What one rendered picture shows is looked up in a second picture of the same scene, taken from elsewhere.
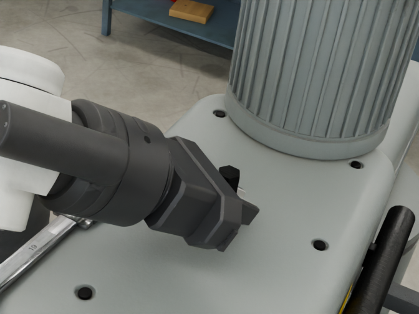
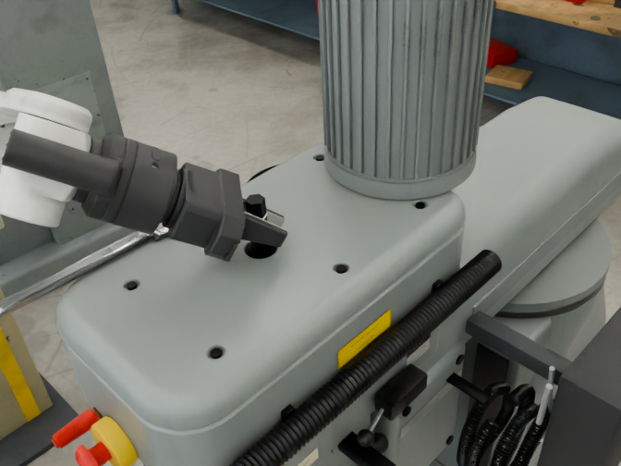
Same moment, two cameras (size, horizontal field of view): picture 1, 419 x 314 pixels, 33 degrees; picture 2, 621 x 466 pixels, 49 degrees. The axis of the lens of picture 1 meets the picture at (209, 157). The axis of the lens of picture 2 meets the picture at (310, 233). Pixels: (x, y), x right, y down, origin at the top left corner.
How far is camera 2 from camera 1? 0.34 m
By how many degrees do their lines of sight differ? 21
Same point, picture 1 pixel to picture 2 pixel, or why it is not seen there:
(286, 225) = (320, 251)
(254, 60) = (325, 109)
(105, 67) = not seen: hidden behind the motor
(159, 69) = not seen: hidden behind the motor
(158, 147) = (164, 172)
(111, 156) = (97, 173)
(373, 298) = (411, 325)
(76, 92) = not seen: hidden behind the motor
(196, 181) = (203, 202)
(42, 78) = (59, 115)
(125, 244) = (179, 253)
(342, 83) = (387, 128)
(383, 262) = (439, 297)
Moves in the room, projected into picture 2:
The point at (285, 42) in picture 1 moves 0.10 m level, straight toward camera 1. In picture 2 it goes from (337, 91) to (294, 130)
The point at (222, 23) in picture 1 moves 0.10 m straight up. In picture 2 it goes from (540, 89) to (542, 76)
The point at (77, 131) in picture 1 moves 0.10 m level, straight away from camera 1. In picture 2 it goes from (68, 153) to (115, 101)
